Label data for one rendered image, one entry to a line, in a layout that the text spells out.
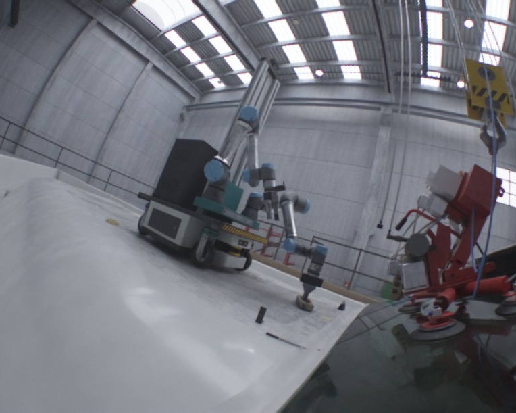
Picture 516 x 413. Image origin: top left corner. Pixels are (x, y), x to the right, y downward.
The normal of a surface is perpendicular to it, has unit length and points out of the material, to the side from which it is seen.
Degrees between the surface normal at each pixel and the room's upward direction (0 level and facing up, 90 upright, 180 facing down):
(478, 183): 90
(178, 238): 90
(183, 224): 90
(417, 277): 90
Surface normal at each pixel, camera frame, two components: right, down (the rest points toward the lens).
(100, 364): -0.07, -0.89
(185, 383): 0.07, -0.96
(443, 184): -0.49, -0.28
